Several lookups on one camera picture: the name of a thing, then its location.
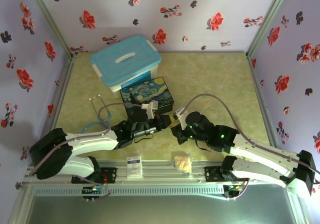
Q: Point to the blue lidded plastic storage box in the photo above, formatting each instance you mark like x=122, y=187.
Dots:
x=125, y=59

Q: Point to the small white plastic packet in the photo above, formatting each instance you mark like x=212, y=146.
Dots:
x=134, y=166

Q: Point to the green circuit board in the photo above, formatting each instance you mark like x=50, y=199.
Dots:
x=232, y=189
x=92, y=190

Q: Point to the starry night print box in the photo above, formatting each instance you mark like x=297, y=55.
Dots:
x=147, y=91

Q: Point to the aluminium corner post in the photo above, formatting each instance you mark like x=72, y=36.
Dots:
x=47, y=17
x=270, y=17

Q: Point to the brass padlock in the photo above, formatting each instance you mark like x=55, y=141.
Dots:
x=173, y=120

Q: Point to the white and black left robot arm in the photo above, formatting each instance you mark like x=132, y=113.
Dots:
x=87, y=140

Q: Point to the blue stethoscope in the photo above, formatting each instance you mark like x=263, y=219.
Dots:
x=96, y=109

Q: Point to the crumpled beige plastic bag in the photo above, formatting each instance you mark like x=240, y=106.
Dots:
x=182, y=162

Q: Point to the aluminium side rail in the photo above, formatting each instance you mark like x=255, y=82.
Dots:
x=60, y=96
x=262, y=99

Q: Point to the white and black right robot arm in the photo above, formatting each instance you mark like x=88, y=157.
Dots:
x=262, y=151

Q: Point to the left green circuit board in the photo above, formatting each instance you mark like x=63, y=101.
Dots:
x=92, y=190

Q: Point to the right green circuit board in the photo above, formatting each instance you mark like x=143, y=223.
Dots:
x=232, y=189

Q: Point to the grey metal panel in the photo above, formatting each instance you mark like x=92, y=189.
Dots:
x=160, y=210

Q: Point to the aluminium front rail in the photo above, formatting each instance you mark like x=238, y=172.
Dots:
x=160, y=175

